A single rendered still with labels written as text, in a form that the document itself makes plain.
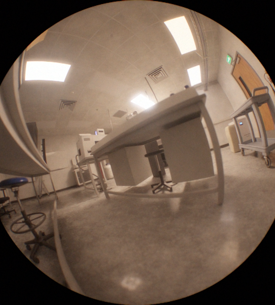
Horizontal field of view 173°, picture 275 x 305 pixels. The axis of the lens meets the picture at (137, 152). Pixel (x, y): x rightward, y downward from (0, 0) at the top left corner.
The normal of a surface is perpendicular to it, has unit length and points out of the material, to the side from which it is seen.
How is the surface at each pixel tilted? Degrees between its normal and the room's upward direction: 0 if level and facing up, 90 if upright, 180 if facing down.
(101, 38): 180
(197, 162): 90
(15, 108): 180
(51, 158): 90
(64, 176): 90
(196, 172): 90
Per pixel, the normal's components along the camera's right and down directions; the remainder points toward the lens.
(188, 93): -0.60, 0.12
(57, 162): 0.75, -0.26
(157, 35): 0.28, 0.96
